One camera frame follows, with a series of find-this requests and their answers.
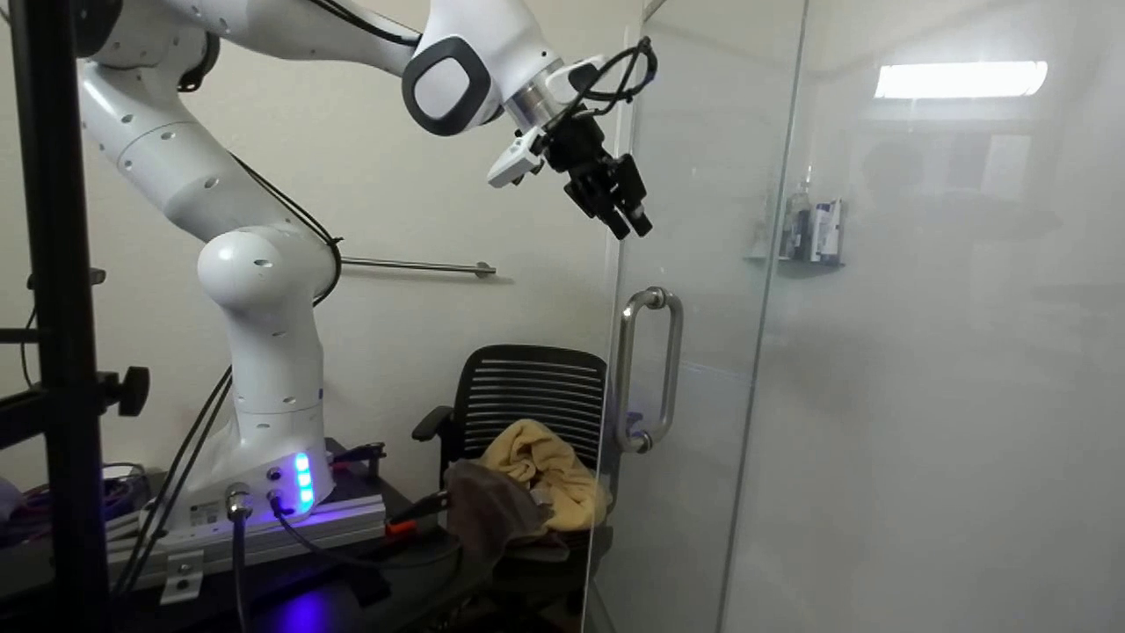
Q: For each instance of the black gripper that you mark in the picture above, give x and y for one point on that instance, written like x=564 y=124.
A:
x=595 y=176

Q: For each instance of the glass shower door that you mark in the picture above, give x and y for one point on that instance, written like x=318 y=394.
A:
x=711 y=137

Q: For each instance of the chrome door handle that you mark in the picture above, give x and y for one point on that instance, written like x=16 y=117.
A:
x=648 y=367

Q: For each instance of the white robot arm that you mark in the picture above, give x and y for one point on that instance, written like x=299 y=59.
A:
x=266 y=270

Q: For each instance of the shower shelf caddy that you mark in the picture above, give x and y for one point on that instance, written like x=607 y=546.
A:
x=796 y=270

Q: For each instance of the metal towel bar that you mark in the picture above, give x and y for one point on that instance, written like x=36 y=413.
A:
x=422 y=270

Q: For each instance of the black mesh office chair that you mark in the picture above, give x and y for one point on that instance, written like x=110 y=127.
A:
x=566 y=393

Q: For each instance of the yellow towel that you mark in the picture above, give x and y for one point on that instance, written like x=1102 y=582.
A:
x=551 y=468

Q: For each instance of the brown-grey cloth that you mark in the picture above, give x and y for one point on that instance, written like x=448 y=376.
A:
x=498 y=518

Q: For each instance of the purple-black clamp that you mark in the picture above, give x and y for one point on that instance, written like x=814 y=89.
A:
x=355 y=463

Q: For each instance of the orange-black clamp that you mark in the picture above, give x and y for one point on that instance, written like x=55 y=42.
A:
x=416 y=518

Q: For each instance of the black tripod stand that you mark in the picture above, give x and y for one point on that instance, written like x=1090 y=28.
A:
x=68 y=401

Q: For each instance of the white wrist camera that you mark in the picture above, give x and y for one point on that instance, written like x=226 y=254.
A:
x=519 y=161

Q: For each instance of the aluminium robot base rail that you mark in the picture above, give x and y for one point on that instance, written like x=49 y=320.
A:
x=179 y=559

